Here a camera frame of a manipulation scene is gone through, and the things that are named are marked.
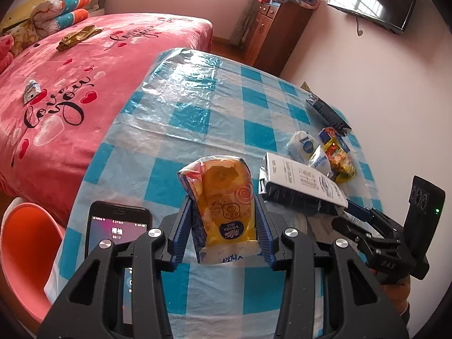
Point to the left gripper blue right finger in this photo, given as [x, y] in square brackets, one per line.
[267, 236]

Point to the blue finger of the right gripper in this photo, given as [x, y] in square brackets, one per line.
[362, 213]
[352, 231]

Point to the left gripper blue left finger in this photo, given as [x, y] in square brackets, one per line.
[177, 237]

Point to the yellow chip bag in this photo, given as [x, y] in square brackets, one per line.
[342, 167]

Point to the white milk carton box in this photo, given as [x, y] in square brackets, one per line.
[298, 186]

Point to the yellow snack bag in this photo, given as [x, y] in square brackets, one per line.
[223, 226]

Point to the crushed white bottle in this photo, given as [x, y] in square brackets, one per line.
[301, 146]

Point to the dark blue carton box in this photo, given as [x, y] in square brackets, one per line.
[327, 115]

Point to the white yogurt bottle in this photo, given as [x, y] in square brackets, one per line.
[320, 162]

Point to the small blue white carton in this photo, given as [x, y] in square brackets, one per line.
[329, 133]

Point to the orange plastic trash bucket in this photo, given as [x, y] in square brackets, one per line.
[30, 239]

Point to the person right hand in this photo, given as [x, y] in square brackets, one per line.
[398, 294]

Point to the black smartphone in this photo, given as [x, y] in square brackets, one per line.
[116, 222]

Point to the blue checkered tablecloth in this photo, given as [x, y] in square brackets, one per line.
[191, 105]

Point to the pink bed with bedspread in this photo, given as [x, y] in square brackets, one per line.
[47, 144]

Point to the brown wooden cabinet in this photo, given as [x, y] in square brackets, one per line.
[275, 31]

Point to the grey curtain right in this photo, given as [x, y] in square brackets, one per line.
[243, 22]

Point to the small wrapper on bed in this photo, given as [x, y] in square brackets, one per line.
[32, 89]

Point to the olive cloth on bed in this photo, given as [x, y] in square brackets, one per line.
[75, 38]

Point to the rolled colourful quilt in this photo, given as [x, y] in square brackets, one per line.
[52, 16]

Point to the pink pillows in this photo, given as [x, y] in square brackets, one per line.
[6, 57]

